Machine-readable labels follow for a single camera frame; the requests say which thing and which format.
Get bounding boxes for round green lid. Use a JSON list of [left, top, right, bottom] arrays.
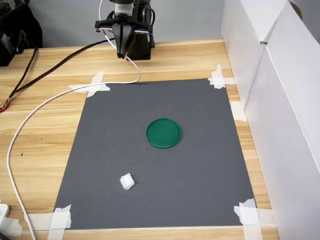
[[145, 117, 183, 150]]

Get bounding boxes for white tape cross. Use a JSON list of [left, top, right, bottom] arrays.
[[67, 70, 111, 99], [207, 64, 236, 90], [233, 198, 276, 240], [23, 204, 72, 240]]

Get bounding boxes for black bag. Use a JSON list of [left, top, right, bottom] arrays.
[[0, 0, 44, 67]]

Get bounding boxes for white partition panel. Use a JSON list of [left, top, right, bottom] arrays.
[[221, 0, 291, 111], [245, 0, 320, 240]]

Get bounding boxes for pale tape strip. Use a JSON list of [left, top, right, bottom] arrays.
[[229, 100, 248, 123]]

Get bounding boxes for dark grey mat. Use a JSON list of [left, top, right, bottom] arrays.
[[53, 78, 257, 230]]

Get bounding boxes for brown tape roll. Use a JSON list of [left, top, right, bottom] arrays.
[[289, 0, 304, 22]]

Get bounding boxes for white camera box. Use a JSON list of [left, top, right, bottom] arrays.
[[114, 2, 134, 14]]

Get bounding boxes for thick black cable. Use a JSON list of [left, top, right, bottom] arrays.
[[8, 37, 117, 101]]

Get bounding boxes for braided black cable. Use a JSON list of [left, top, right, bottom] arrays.
[[9, 46, 39, 100]]

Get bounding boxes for coloured wire bundle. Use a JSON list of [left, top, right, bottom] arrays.
[[0, 96, 12, 114]]

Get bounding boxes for white camera cable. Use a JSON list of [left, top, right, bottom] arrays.
[[6, 0, 142, 240]]

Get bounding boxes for white tape on bracket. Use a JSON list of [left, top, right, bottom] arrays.
[[0, 216, 23, 237]]

